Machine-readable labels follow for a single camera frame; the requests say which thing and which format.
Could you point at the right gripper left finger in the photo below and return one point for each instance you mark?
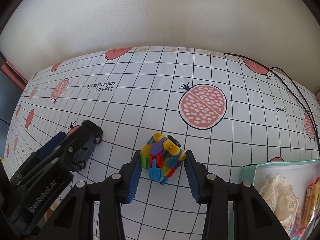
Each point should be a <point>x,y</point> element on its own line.
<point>73,218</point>

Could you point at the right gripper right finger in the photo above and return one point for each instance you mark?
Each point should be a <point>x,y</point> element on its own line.
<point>253,218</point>

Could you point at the cream lace scrunchie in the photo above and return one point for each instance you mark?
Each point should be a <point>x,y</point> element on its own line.
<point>280,197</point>

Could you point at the orange snack packet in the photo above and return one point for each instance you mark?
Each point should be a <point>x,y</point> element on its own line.
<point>311,203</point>

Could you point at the colourful block toy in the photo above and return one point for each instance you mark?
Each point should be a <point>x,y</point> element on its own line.
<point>162,156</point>

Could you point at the person's hand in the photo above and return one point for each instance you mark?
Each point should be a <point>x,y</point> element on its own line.
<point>49,212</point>

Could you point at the teal storage box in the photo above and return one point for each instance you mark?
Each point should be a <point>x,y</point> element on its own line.
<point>300,174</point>

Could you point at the pomegranate grid tablecloth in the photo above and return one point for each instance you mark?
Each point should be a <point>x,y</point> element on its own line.
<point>228,110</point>

